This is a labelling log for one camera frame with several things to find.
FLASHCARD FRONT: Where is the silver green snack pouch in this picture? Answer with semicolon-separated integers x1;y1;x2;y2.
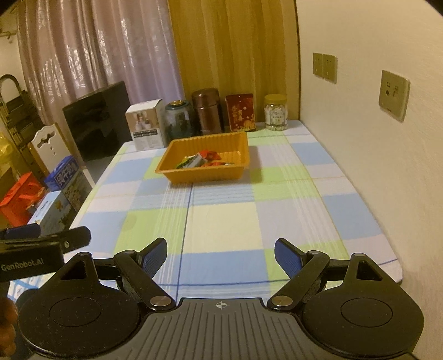
176;157;190;169

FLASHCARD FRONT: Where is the grey white snack packet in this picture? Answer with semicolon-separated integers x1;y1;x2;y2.
182;153;206;169

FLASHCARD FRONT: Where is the red candy packet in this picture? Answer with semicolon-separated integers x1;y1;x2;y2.
198;150;221;162

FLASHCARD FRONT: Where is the red orange candy wrapper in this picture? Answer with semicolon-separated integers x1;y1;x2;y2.
201;161;235;167

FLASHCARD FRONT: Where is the person's hand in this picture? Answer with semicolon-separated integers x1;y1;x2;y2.
0;297;18;357

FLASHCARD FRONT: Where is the orange red gift box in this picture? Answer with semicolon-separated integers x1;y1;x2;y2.
1;172;45;227

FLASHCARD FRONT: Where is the light blue carton box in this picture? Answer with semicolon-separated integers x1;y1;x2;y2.
28;191;77;236

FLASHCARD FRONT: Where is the blue milk carton box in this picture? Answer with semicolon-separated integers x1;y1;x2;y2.
44;155;92;212

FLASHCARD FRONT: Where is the checked pastel tablecloth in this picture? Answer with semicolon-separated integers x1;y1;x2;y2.
73;121;403;299

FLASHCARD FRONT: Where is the white wooden chair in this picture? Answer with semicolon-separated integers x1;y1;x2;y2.
27;123;71;178

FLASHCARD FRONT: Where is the black folding cart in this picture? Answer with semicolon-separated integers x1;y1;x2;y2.
1;74;44;181

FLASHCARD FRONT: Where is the orange plastic tray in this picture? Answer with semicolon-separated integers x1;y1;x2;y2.
155;132;250;184

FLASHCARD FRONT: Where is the white product box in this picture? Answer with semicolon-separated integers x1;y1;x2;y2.
125;99;167;151

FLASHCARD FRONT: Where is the dark glass jar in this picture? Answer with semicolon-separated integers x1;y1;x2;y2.
165;100;194;142

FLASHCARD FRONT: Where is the cashew nut jar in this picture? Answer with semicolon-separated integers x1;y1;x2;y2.
264;94;288;131

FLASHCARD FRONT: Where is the red gift tin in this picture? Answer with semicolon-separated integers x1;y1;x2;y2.
225;94;256;132

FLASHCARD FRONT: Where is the brown metal canister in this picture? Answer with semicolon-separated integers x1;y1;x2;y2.
192;88;224;135

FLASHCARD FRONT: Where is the pink curtain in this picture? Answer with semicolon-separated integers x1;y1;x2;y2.
17;1;183;128

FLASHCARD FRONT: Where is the wall data outlet plate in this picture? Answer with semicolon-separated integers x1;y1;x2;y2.
378;70;411;122

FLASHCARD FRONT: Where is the wall socket plate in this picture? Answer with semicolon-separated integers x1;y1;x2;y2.
323;54;338;84

